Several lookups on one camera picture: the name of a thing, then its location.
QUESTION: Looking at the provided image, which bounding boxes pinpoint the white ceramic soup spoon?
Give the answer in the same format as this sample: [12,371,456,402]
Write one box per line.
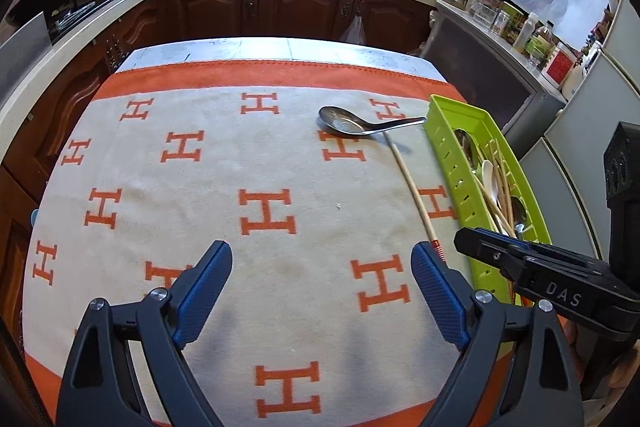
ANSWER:
[480,159,500,209]

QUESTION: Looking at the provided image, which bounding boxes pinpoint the steel tablespoon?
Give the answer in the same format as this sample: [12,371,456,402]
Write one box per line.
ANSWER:
[454,129,482,173]

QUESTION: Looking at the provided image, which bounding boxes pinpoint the bamboo chopstick red tip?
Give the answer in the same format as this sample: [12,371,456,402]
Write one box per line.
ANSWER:
[383,132,446,262]

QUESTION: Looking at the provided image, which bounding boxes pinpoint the grey refrigerator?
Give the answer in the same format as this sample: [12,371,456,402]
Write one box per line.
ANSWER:
[521,0,639,260]

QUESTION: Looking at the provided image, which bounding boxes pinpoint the red label canister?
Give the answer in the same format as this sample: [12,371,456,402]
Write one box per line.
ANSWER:
[541,42,577,89]

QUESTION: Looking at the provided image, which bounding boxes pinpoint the green plastic utensil tray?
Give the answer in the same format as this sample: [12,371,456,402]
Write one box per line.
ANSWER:
[424,94,554,308]

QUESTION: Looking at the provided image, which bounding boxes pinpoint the orange white H-pattern cloth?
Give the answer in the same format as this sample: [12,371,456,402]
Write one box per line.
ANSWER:
[23,61,470,426]

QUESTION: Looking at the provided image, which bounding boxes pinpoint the large steel soup spoon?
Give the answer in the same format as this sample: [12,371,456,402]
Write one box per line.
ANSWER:
[318,106,427,138]

